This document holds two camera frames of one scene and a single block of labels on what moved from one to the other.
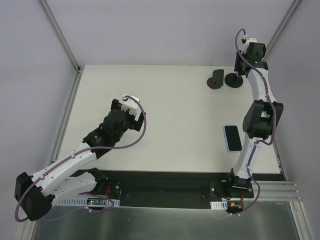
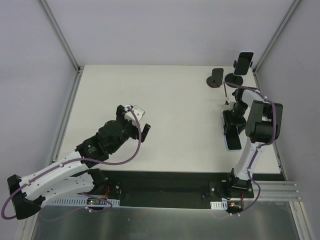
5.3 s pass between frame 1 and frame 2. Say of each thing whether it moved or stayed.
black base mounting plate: stayed
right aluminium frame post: stayed
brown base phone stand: stayed
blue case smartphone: stayed
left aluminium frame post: stayed
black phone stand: stayed
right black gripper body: moved
